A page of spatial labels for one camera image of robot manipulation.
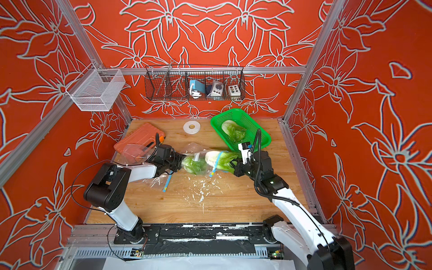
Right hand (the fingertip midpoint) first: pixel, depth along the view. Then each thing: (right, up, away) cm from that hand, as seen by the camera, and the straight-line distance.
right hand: (228, 160), depth 76 cm
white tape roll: (-22, +17, +38) cm, 47 cm away
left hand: (-22, 0, +19) cm, 29 cm away
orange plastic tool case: (-53, +8, +25) cm, 59 cm away
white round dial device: (-5, +37, +15) cm, 40 cm away
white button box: (+5, +37, +19) cm, 42 cm away
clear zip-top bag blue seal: (-35, -13, +9) cm, 38 cm away
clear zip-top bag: (-14, -2, +11) cm, 18 cm away
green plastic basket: (+12, +23, +39) cm, 47 cm away
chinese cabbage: (+6, +14, +24) cm, 29 cm away
